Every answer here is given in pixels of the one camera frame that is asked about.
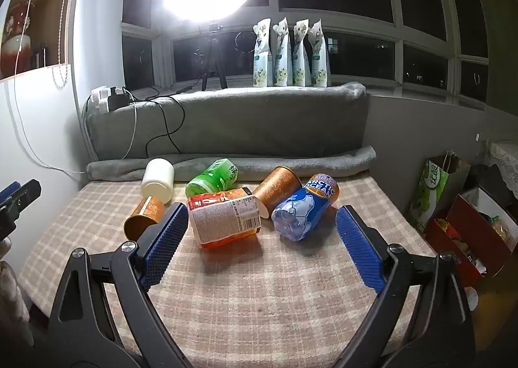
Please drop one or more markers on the white plastic jar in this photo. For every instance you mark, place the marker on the white plastic jar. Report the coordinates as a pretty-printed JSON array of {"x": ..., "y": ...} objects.
[{"x": 158, "y": 179}]

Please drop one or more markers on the red cardboard box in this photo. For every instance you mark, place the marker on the red cardboard box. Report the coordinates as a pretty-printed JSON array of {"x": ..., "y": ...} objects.
[{"x": 473, "y": 226}]

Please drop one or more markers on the wooden shelf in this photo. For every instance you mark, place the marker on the wooden shelf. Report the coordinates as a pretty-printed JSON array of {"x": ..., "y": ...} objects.
[{"x": 52, "y": 19}]

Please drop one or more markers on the copper patterned cup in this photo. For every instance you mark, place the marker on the copper patterned cup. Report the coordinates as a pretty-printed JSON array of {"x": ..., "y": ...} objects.
[
  {"x": 280, "y": 188},
  {"x": 141, "y": 221}
]

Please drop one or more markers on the white lace cloth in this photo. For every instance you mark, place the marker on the white lace cloth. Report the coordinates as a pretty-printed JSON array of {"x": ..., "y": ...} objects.
[{"x": 505, "y": 157}]

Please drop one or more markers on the red white figurine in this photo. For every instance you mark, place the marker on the red white figurine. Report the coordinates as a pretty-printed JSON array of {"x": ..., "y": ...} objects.
[{"x": 18, "y": 40}]

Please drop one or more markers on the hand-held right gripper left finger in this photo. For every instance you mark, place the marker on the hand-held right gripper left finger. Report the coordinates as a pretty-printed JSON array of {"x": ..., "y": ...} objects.
[{"x": 166, "y": 246}]

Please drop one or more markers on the white power strip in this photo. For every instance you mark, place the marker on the white power strip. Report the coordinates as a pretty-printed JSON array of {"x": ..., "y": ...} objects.
[{"x": 99, "y": 98}]

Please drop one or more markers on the white window frame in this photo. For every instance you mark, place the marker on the white window frame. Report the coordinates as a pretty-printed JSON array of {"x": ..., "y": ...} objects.
[{"x": 398, "y": 34}]

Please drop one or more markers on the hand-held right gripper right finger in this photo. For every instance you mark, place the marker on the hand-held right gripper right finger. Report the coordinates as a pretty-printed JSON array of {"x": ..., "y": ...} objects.
[{"x": 360, "y": 248}]

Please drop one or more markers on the white green stand-up pouch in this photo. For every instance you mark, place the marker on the white green stand-up pouch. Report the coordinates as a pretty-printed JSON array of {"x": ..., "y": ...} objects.
[
  {"x": 282, "y": 56},
  {"x": 319, "y": 60},
  {"x": 301, "y": 58},
  {"x": 262, "y": 56}
]

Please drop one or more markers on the black charger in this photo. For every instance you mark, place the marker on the black charger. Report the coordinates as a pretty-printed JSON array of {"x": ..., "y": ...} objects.
[{"x": 119, "y": 101}]

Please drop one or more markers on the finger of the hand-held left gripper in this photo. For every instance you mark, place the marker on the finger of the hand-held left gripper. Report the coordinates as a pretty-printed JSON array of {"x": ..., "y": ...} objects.
[{"x": 25, "y": 190}]

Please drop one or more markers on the grey blanket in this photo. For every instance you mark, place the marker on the grey blanket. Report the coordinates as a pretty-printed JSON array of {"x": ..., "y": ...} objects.
[{"x": 259, "y": 121}]

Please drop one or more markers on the blue printed cup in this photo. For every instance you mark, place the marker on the blue printed cup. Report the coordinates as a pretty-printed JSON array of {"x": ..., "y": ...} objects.
[{"x": 301, "y": 208}]

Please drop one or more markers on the green paper bag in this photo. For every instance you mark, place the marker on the green paper bag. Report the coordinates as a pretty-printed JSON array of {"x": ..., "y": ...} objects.
[{"x": 435, "y": 185}]

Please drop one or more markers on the beige checked blanket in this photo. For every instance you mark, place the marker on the beige checked blanket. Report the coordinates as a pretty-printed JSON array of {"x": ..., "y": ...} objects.
[{"x": 259, "y": 295}]

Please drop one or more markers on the pale fuzzy cloth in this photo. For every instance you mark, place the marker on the pale fuzzy cloth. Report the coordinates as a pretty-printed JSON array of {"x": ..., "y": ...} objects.
[{"x": 9, "y": 291}]

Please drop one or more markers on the orange cup with white label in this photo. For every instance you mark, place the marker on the orange cup with white label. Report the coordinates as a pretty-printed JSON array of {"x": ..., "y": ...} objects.
[{"x": 222, "y": 219}]

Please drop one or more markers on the rolled grey towel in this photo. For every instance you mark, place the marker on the rolled grey towel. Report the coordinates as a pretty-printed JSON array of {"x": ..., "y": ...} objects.
[{"x": 283, "y": 165}]

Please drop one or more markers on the green printed cup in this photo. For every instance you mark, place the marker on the green printed cup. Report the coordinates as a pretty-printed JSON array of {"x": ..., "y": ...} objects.
[{"x": 210, "y": 182}]

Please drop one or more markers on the black tripod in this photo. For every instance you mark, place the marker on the black tripod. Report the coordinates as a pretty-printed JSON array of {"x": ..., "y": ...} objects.
[{"x": 214, "y": 48}]

